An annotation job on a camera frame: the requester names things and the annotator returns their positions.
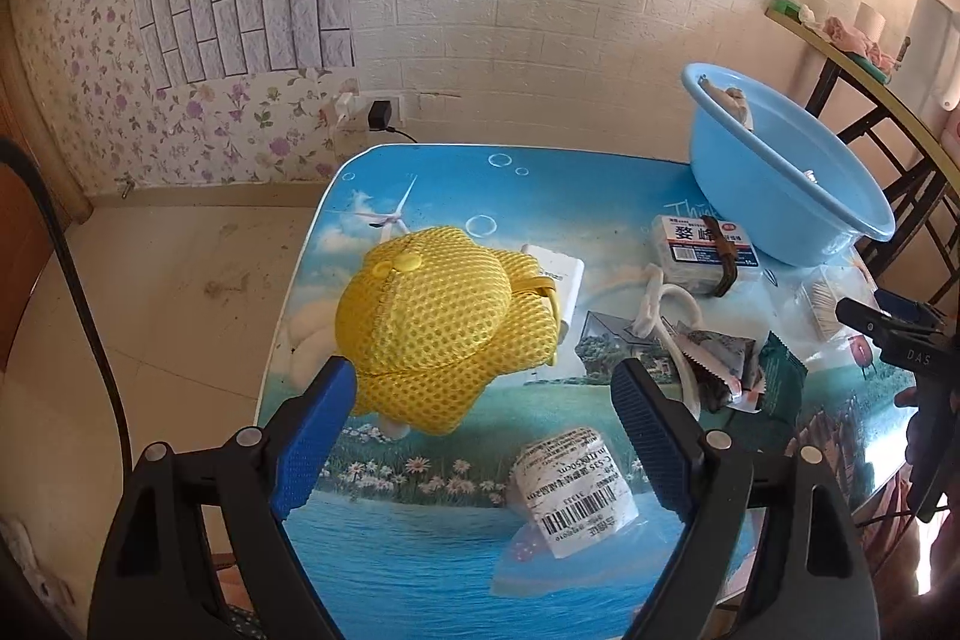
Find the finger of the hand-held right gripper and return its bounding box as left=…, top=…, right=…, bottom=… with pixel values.
left=835, top=297, right=960, bottom=372
left=874, top=287, right=947, bottom=330

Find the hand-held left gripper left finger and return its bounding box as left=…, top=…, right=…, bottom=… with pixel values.
left=88, top=355, right=357, bottom=640

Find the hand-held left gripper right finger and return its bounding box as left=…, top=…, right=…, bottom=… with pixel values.
left=610, top=356, right=882, bottom=640

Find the dark torn snack wrapper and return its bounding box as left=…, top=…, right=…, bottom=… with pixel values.
left=677, top=325, right=760, bottom=414

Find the green snack packet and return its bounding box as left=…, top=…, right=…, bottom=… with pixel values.
left=756, top=330, right=809, bottom=421

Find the yellow mesh hat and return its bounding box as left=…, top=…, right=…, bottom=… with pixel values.
left=335, top=225, right=563, bottom=437

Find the blue plastic basin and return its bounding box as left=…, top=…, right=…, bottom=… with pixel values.
left=681, top=62, right=896, bottom=267

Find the brown strap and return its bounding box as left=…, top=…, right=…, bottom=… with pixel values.
left=711, top=227, right=741, bottom=298

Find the clear plastic box with label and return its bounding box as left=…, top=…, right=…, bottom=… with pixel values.
left=649, top=215, right=763, bottom=298

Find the beige cloth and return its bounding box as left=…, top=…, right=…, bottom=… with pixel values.
left=699, top=76, right=755, bottom=129

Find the blue printed desktop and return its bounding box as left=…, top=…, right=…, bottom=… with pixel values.
left=255, top=143, right=925, bottom=640

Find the clear bag with barcode label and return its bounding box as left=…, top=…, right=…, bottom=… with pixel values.
left=491, top=426, right=644, bottom=600

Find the white rectangular box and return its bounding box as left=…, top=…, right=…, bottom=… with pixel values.
left=521, top=242, right=585, bottom=350

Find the side table with black legs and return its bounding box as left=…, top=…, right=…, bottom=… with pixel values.
left=765, top=5, right=960, bottom=305

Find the white plastic appliance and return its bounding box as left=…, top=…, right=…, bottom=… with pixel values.
left=898, top=0, right=960, bottom=113

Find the pink cloth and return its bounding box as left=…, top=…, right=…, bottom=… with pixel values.
left=823, top=15, right=883, bottom=58

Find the white paper roll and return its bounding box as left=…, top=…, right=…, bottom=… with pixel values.
left=855, top=3, right=887, bottom=46

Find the white fluffy cloth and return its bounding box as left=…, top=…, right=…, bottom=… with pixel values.
left=0, top=518, right=65, bottom=615

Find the black power adapter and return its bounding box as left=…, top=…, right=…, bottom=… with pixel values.
left=368, top=99, right=418, bottom=145

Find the black cable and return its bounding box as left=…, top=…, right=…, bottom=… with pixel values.
left=0, top=137, right=137, bottom=477

